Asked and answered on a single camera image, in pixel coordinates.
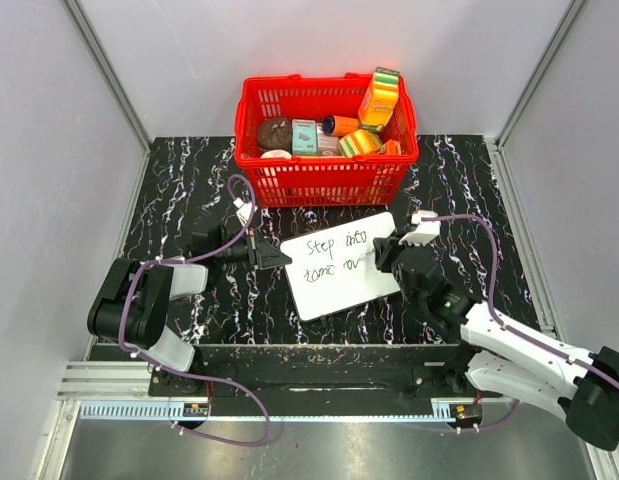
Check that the brown round bread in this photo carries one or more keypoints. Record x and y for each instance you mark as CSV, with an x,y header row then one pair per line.
x,y
275,134

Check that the teal white small box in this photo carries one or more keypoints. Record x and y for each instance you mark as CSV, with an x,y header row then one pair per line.
x,y
304,137

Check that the white whiteboard marker pen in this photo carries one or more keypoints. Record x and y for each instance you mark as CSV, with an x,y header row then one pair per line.
x,y
370,255

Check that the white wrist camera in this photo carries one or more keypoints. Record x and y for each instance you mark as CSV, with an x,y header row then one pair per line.
x,y
244,210
424,227

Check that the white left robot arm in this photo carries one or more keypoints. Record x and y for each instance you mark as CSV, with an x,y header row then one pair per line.
x,y
132,304

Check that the red plastic shopping basket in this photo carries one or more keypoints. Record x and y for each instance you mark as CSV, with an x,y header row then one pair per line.
x,y
303,181

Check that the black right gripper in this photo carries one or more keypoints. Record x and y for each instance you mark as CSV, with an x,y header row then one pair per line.
x,y
384,254

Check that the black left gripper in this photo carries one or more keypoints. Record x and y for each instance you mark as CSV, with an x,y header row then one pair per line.
x,y
270,256

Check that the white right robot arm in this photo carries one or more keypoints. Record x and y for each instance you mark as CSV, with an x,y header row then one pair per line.
x,y
500,355

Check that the orange blue cylindrical can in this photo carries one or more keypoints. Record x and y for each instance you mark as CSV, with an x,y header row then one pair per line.
x,y
339,126

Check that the yellow green sponge pack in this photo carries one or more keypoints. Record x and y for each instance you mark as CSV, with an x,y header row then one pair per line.
x,y
359,143

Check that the small white whiteboard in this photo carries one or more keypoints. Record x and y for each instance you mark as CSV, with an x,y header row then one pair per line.
x,y
326,275

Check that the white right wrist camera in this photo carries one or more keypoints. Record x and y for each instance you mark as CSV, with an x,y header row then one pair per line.
x,y
424,227

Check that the orange green sponge box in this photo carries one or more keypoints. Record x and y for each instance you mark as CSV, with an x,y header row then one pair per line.
x,y
379,100

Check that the orange snack packet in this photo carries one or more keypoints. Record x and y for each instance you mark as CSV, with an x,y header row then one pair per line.
x,y
391,147

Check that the pink white small box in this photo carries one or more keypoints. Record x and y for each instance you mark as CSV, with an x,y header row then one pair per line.
x,y
327,145

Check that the white round lid container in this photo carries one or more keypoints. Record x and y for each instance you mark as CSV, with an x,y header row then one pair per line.
x,y
277,153

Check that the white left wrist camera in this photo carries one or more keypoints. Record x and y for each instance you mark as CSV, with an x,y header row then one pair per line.
x,y
244,210

